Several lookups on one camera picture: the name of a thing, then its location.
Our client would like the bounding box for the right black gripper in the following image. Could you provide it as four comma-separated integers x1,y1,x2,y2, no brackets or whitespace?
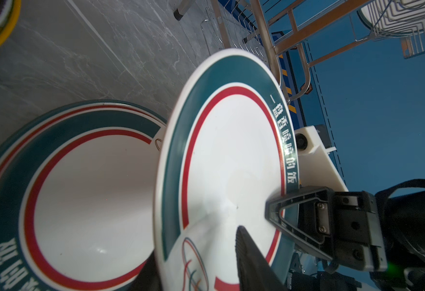
264,179,425,291

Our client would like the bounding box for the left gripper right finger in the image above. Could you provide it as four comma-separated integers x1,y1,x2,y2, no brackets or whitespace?
235,226,287,291

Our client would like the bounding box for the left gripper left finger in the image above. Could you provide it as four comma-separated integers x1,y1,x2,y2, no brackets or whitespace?
128,252,162,291

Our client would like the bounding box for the green rimmed text plate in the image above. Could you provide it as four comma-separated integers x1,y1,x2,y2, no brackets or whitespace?
0,100,166,291

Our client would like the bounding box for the white plate black rim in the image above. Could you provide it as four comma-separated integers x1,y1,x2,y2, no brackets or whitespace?
153,48,299,291

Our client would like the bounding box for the silver wire dish rack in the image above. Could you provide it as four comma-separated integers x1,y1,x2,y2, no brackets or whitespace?
172,0,425,103

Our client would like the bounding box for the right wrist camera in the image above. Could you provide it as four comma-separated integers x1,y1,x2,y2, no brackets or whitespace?
295,126,348,192

